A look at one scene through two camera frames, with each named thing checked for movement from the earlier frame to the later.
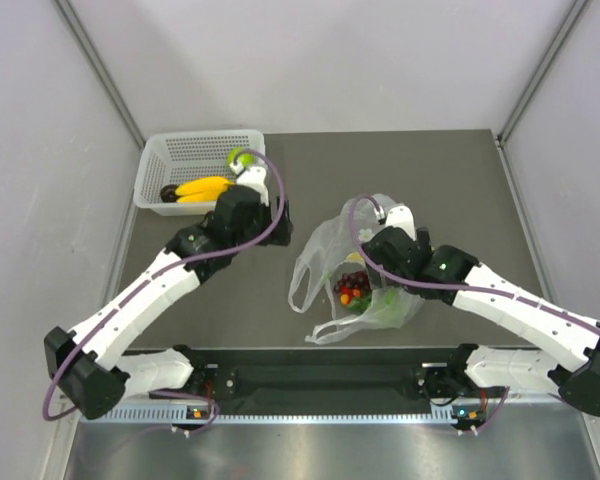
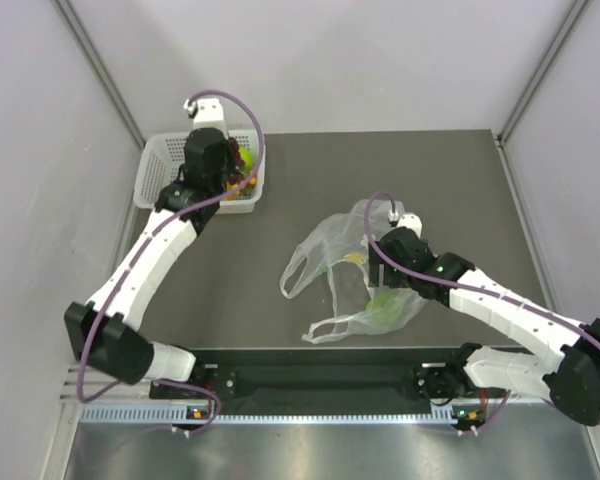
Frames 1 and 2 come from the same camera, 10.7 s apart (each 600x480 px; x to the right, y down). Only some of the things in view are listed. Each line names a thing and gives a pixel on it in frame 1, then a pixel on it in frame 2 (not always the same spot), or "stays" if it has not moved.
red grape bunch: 351,285 to 236,177
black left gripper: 280,236 to 228,153
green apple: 244,159 stays
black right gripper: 422,236 stays
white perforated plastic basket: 173,157 stays
